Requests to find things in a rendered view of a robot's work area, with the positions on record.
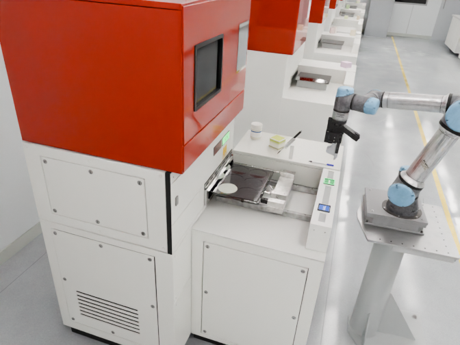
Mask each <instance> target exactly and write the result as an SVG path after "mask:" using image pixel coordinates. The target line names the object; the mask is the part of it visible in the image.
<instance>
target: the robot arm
mask: <svg viewBox="0 0 460 345"><path fill-rule="evenodd" d="M379 107H382V108H389V109H398V110H413V111H421V112H436V113H442V114H443V117H442V118H441V120H440V121H439V129H438V130H437V131H436V132H435V134H434V135H433V137H432V138H431V139H430V140H429V142H428V143H427V144H426V146H425V147H424V148H423V149H422V151H421V152H420V154H419V155H418V156H417V157H416V159H415V160H414V161H413V163H412V164H411V165H410V166H406V165H405V166H401V167H400V170H399V172H398V176H397V178H396V179H395V180H394V182H393V183H392V185H391V186H390V187H389V188H388V191H387V196H388V198H389V199H388V200H387V202H386V208H388V210H390V211H391V212H393V213H395V214H398V215H400V216H415V215H417V214H418V210H419V207H418V197H419V194H420V192H421V191H422V189H423V188H424V187H425V183H424V181H425V180H426V178H427V177H428V176H429V175H430V174H431V173H432V171H433V170H434V169H435V167H436V166H437V165H438V164H439V163H440V162H441V160H442V159H443V158H444V156H445V155H446V154H447V153H448V152H449V150H450V149H451V148H452V147H453V145H454V144H455V143H456V142H457V140H458V139H459V138H460V94H451V93H449V94H447V95H446V96H445V95H434V94H413V93H402V92H381V91H380V90H371V91H369V92H368V93H367V94H365V95H360V94H355V93H354V89H353V88H351V87H349V86H340V87H339V88H338V89H337V93H336V96H335V103H334V107H333V113H332V117H329V119H328V123H327V130H326V133H325V137H324V142H328V143H329V144H332V145H330V146H328V147H327V149H326V152H327V153H328V154H331V155H333V156H334V158H333V159H334V160H335V159H336V158H337V154H338V151H339V147H340V144H341V142H342V136H343V134H344V133H345V134H346V135H347V136H349V137H350V138H352V139H353V140H354V141H358V140H359V139H360V134H359V133H357V132H356V131H354V130H353V129H351V128H350V127H349V126H348V125H346V122H347V120H348V115H349V112H350V110H354V111H357V112H362V113H365V114H371V115H375V114H376V112H377V110H378V108H379ZM336 143H337V144H336Z"/></svg>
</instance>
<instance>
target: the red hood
mask: <svg viewBox="0 0 460 345"><path fill-rule="evenodd" d="M250 13H251V0H0V45H1V50H2V54H3V59H4V62H5V68H6V71H7V75H8V80H9V84H10V89H11V93H12V98H13V102H14V107H15V110H16V116H17V119H18V125H19V128H20V132H21V137H22V140H24V141H28V142H34V143H38V144H43V145H47V146H53V147H57V148H61V149H66V150H70V151H76V152H80V153H85V154H89V155H95V156H99V157H104V158H108V159H114V160H118V161H122V162H127V163H131V164H137V165H141V166H146V167H150V168H156V169H160V170H165V171H169V172H172V173H178V174H181V175H182V174H183V173H184V172H185V171H186V170H187V169H188V168H189V167H190V166H191V165H192V164H193V163H194V161H195V160H196V159H197V158H198V157H199V156H200V155H201V154H202V152H203V151H204V150H205V149H206V148H207V147H208V146H209V145H210V144H211V143H212V142H213V141H214V140H215V139H216V138H217V137H218V135H219V134H220V133H221V132H222V131H223V130H224V129H225V128H226V126H227V125H228V124H229V123H230V122H231V121H232V120H233V119H234V118H235V117H236V116H237V115H238V114H239V113H240V112H241V111H242V109H243V106H244V87H245V78H246V60H247V50H248V32H249V22H250Z"/></svg>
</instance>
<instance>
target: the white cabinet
mask: <svg viewBox="0 0 460 345"><path fill-rule="evenodd" d="M323 267H324V262H321V261H316V260H313V259H308V258H305V257H300V256H297V255H292V254H289V253H284V252H281V251H276V250H272V249H269V248H264V247H261V246H256V245H253V244H248V243H245V242H240V241H237V240H232V239H229V238H224V237H220V236H217V235H212V234H209V233H204V232H201V231H196V230H193V229H192V289H191V333H193V334H194V337H195V338H197V339H200V340H203V341H206V342H210V343H212V344H216V345H306V343H307V338H308V335H309V329H310V325H311V320H312V316H313V313H314V307H315V304H316V299H317V295H318V290H319V286H320V280H321V277H322V271H323Z"/></svg>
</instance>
